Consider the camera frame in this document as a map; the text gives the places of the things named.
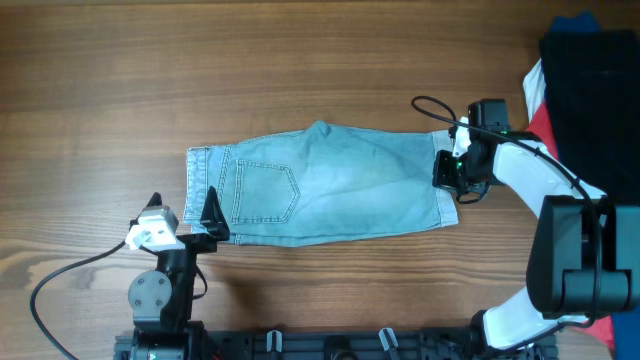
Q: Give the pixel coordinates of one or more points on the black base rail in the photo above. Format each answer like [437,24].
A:
[425,344]

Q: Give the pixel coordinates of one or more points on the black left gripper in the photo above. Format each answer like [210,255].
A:
[191,243]

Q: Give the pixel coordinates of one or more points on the white garment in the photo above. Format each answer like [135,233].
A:
[534,87]

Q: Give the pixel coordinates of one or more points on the light blue denim shorts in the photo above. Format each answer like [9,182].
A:
[327,183]

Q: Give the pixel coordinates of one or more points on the dark blue garment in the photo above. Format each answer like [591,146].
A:
[619,332]

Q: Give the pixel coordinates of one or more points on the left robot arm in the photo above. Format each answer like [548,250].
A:
[162,299]

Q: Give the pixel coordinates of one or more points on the right grey rail clip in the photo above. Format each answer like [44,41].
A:
[389,343]

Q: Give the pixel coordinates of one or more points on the left grey rail clip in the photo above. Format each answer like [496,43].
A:
[274,341]

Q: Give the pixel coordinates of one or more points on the grey rail clip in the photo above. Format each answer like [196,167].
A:
[274,341]
[389,343]

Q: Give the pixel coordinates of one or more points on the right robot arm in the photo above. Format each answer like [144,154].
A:
[583,262]

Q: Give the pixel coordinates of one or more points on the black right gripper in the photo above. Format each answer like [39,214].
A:
[447,172]

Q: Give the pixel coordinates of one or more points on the black garment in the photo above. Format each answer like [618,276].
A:
[592,96]

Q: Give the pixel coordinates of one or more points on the red garment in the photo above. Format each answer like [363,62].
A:
[540,124]

